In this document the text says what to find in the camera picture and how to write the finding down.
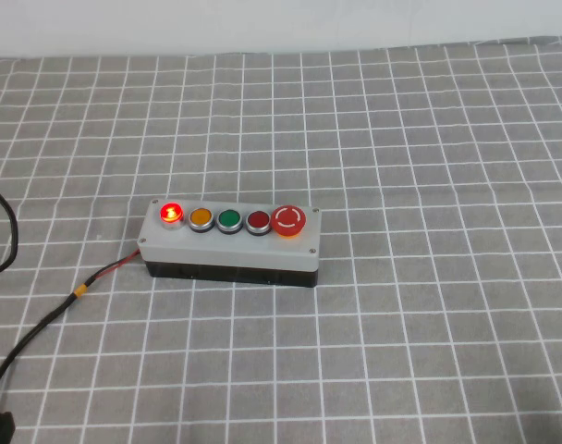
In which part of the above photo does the yellow push button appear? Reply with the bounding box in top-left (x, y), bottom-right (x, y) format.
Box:
top-left (187, 206), bottom-right (215, 235)

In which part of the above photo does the plain black cable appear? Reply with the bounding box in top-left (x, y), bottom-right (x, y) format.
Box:
top-left (0, 181), bottom-right (20, 280)

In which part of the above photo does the red indicator lamp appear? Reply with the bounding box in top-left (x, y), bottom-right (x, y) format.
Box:
top-left (158, 200), bottom-right (187, 231)

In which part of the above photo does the flat red push button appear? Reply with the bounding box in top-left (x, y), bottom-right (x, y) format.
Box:
top-left (245, 210), bottom-right (274, 238)

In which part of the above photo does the green push button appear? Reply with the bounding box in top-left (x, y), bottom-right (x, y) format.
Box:
top-left (215, 208), bottom-right (244, 236)

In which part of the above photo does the gray and black button box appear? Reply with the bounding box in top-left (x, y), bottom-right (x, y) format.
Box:
top-left (137, 198), bottom-right (322, 290)

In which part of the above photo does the black red cable yellow connector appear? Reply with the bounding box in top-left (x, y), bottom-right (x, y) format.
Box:
top-left (0, 247), bottom-right (144, 409)

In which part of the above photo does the red mushroom emergency stop button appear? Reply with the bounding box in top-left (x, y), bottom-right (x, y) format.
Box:
top-left (270, 203), bottom-right (308, 240)

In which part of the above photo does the gray white-checked tablecloth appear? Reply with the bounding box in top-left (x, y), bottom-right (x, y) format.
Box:
top-left (0, 36), bottom-right (562, 444)

